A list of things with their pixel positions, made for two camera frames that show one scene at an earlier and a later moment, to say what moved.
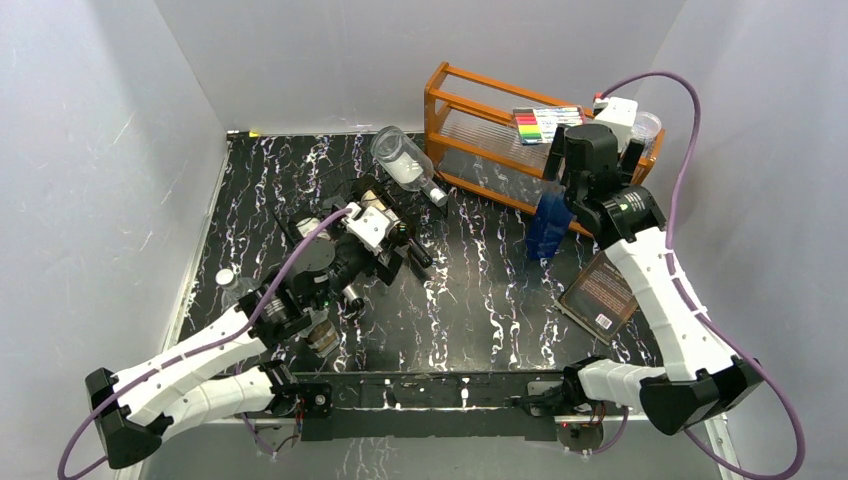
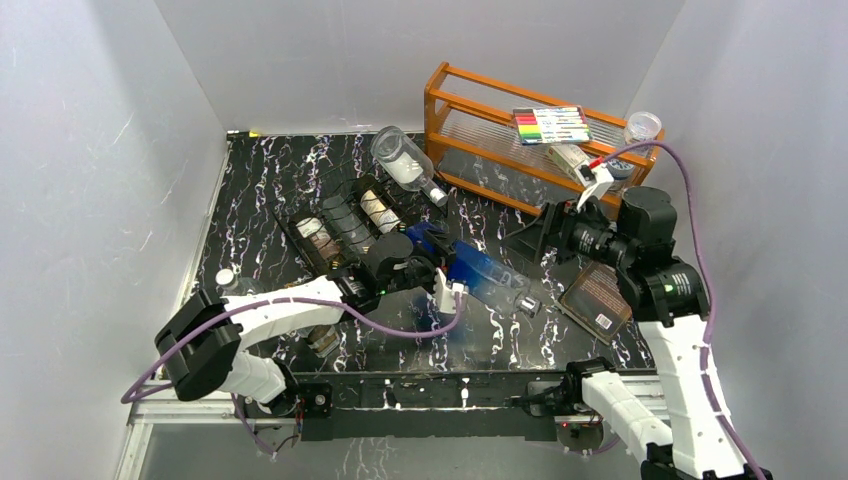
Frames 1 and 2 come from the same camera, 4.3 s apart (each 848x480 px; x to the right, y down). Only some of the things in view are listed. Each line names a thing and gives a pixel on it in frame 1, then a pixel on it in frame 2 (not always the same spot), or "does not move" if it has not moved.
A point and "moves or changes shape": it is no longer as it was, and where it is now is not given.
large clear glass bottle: [406, 163] does not move
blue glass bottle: [552, 220] moves or changes shape
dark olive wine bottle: [371, 192] does not move
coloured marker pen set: [538, 125] does not move
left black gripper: [386, 271] → [429, 287]
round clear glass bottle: [233, 287] does not move
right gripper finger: [556, 154] → [589, 232]
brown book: [599, 300] does not move
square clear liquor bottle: [320, 333] does not move
